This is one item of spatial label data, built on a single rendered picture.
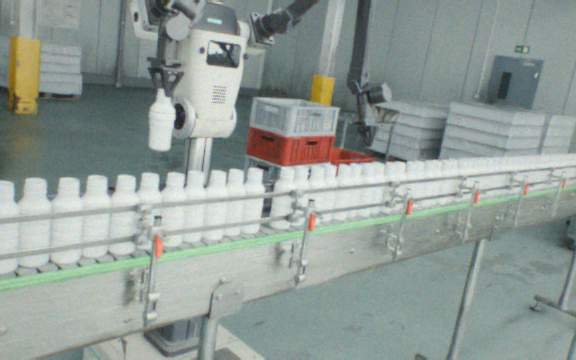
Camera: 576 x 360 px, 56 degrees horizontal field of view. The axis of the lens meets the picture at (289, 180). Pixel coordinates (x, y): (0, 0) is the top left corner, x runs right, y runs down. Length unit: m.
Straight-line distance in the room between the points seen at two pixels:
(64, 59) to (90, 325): 9.84
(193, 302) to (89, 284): 0.28
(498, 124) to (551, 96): 4.11
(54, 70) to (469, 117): 7.25
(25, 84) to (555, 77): 9.53
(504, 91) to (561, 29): 1.56
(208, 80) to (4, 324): 1.11
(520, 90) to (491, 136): 4.24
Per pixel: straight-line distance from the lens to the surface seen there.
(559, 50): 12.02
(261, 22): 2.11
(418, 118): 8.66
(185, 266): 1.26
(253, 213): 1.38
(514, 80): 12.22
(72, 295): 1.16
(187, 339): 2.28
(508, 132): 7.91
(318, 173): 1.52
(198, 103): 1.93
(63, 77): 10.93
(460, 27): 13.00
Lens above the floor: 1.46
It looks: 13 degrees down
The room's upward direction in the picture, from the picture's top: 9 degrees clockwise
